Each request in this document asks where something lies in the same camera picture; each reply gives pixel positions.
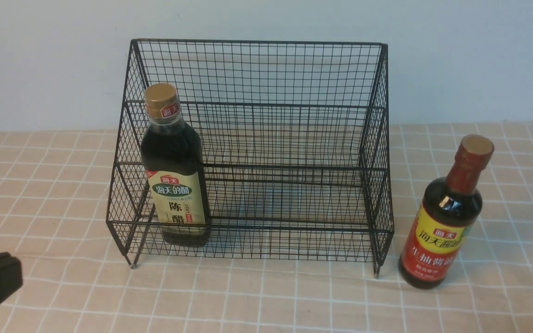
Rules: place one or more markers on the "black wire mesh shelf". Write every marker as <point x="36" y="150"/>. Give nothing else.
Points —
<point x="295" y="142"/>

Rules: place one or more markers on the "soy sauce bottle red cap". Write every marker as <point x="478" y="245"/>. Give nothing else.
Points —
<point x="448" y="210"/>

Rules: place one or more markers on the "vinegar bottle gold cap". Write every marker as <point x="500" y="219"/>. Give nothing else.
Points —
<point x="171" y="153"/>

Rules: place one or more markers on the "checkered beige tablecloth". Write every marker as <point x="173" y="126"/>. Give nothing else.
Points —
<point x="53" y="192"/>

